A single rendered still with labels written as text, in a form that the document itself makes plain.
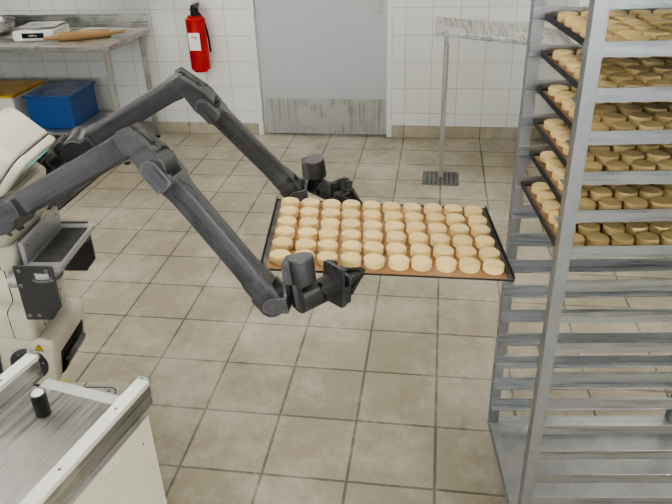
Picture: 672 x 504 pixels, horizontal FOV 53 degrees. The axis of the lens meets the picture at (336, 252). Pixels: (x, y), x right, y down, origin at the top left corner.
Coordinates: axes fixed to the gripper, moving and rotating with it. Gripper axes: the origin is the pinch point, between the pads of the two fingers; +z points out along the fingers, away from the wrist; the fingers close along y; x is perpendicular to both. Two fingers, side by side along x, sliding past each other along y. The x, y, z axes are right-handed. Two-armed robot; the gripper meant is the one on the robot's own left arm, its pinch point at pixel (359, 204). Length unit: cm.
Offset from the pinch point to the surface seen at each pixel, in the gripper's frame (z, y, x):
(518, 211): 31.3, 1.8, -33.7
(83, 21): -412, 20, -111
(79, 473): 26, 14, 99
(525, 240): 34, 11, -36
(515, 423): 40, 82, -40
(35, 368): -10, 15, 92
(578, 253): 63, -8, -6
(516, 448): 46, 82, -30
